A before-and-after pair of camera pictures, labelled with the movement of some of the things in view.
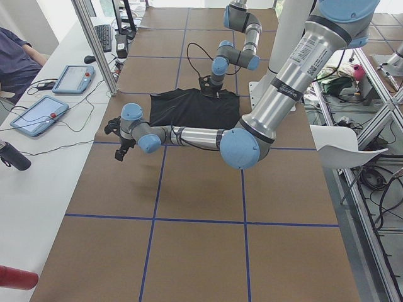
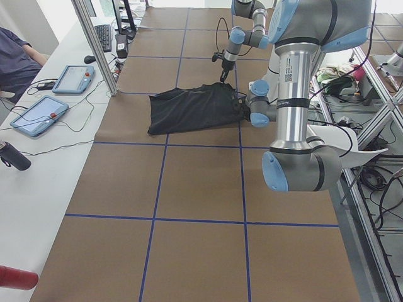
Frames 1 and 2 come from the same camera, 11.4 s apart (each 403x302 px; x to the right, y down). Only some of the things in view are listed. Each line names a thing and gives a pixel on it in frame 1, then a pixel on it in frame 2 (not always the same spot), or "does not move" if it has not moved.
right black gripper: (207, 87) -> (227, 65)
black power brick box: (121, 47) does not move
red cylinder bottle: (17, 279) does not move
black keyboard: (104, 36) does not move
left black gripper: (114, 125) -> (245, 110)
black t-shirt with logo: (191, 107) does not move
